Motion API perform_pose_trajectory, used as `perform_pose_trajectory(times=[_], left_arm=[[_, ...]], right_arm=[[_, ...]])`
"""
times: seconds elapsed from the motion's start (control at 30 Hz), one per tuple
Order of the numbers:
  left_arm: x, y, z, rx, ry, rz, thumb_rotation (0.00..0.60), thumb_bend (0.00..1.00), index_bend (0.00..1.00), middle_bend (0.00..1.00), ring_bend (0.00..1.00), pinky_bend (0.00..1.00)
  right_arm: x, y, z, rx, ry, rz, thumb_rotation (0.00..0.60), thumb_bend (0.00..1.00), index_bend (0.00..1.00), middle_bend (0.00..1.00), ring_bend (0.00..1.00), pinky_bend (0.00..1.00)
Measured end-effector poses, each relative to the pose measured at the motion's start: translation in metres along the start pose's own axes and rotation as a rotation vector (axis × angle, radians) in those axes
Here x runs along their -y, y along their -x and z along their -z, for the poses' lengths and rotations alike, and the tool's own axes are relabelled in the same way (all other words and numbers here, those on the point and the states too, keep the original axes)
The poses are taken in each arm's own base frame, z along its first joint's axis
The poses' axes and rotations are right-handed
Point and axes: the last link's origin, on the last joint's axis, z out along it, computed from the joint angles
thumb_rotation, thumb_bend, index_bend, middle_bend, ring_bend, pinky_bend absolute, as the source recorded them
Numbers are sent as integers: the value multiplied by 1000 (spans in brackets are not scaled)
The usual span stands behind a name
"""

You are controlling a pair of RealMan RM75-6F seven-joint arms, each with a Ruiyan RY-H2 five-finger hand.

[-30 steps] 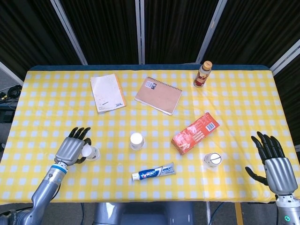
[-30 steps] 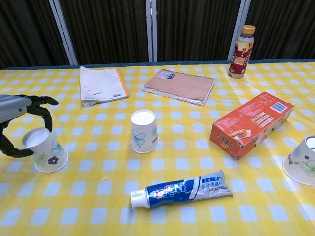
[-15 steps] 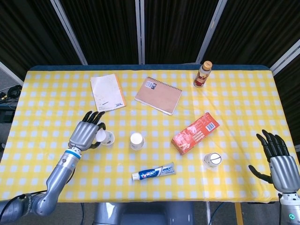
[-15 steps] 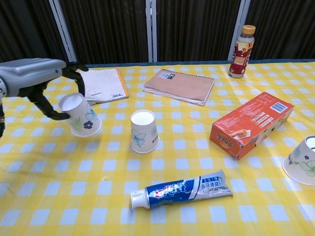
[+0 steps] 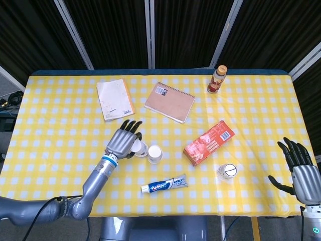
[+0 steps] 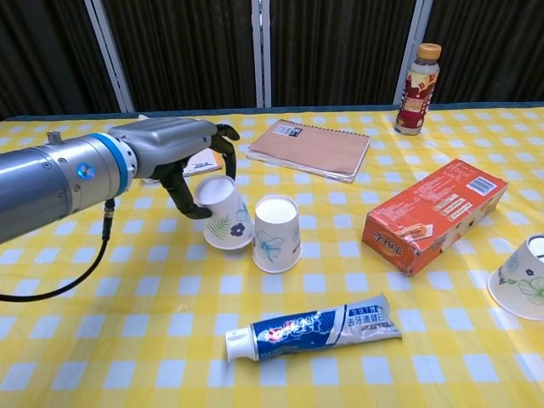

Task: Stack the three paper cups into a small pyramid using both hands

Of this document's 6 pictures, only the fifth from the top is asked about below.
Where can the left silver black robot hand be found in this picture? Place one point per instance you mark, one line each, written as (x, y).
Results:
(120, 144)

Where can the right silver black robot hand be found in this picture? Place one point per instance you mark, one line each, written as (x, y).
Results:
(307, 183)

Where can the white paper cup with line mark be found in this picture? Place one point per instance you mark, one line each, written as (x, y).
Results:
(227, 172)

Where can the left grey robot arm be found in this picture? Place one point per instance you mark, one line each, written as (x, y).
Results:
(97, 180)

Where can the white booklet with orange spine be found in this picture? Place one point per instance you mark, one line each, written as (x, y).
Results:
(114, 100)

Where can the yellow checked tablecloth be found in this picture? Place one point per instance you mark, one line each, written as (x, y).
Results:
(62, 140)

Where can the blue white toothpaste tube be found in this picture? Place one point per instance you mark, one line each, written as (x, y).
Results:
(163, 185)

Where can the brown spiral notebook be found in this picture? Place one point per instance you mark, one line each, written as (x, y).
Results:
(170, 103)

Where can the yellow floor tape strip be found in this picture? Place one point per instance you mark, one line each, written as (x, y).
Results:
(255, 229)

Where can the black fabric partition panel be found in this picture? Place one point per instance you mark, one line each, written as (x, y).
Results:
(188, 32)
(309, 105)
(110, 32)
(276, 30)
(30, 32)

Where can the orange cardboard box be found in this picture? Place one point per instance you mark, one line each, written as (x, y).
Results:
(209, 143)

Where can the grey robot torso base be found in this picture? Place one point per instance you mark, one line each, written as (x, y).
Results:
(153, 229)

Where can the metal table leg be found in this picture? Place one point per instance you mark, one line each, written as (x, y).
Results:
(222, 228)

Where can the red labelled drink bottle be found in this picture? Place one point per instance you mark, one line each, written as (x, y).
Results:
(215, 81)

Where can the black equipment box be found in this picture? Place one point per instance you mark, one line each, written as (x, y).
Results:
(6, 123)

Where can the silver partition frame post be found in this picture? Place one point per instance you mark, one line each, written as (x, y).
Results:
(225, 32)
(149, 32)
(11, 79)
(304, 60)
(74, 32)

